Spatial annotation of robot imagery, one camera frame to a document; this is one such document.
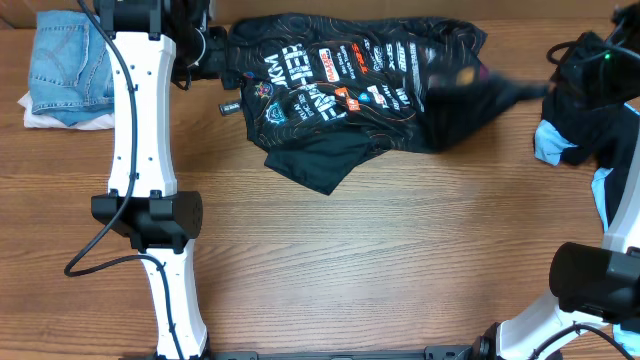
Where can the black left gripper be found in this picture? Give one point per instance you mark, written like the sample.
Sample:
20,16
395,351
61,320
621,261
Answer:
182,76

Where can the black printed cycling jersey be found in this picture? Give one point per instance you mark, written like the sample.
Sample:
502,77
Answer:
321,95

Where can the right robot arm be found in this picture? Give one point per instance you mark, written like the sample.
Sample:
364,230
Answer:
598,72

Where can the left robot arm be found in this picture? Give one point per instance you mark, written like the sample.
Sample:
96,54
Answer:
153,45

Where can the folded blue jeans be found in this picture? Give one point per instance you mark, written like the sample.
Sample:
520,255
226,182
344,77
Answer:
70,75

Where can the black and light-blue garment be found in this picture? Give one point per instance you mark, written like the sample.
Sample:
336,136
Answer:
589,287

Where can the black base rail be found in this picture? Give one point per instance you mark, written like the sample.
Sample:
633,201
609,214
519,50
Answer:
340,355

